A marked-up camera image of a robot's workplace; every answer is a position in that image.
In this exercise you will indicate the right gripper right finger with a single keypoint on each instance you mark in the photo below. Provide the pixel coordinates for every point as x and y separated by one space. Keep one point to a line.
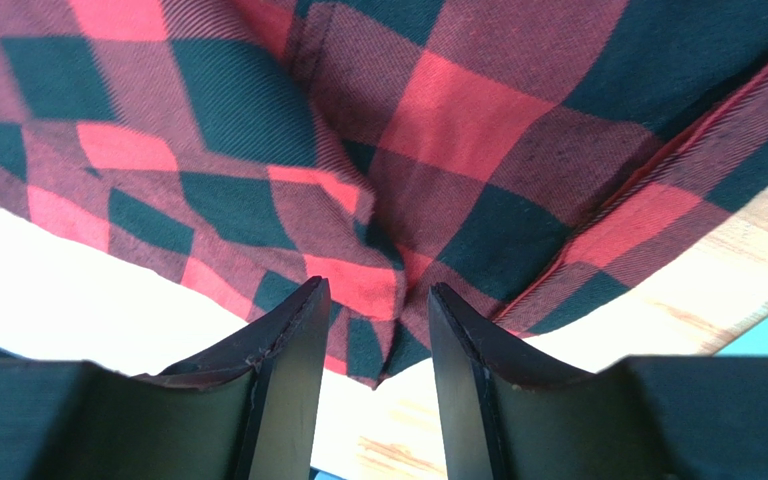
510 411

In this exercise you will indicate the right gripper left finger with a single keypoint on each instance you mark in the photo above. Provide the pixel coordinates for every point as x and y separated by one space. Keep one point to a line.
244 408

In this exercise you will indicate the red black plaid shirt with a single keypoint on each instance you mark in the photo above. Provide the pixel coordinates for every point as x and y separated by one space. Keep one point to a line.
541 157

